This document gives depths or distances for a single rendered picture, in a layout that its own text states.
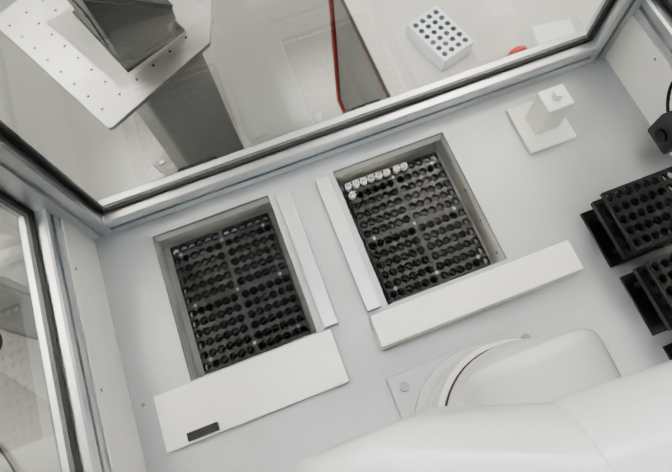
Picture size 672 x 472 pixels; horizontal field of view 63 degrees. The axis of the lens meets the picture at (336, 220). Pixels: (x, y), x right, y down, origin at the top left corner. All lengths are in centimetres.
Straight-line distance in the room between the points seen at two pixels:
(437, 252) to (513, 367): 45
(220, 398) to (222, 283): 19
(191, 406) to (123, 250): 28
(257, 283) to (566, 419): 69
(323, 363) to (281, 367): 6
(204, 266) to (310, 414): 30
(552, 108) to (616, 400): 67
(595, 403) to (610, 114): 80
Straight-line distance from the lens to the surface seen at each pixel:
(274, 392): 84
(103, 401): 82
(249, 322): 92
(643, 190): 91
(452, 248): 97
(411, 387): 83
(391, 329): 81
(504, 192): 94
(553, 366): 51
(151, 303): 92
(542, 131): 99
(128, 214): 93
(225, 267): 98
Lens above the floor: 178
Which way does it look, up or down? 69 degrees down
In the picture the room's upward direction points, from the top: 8 degrees counter-clockwise
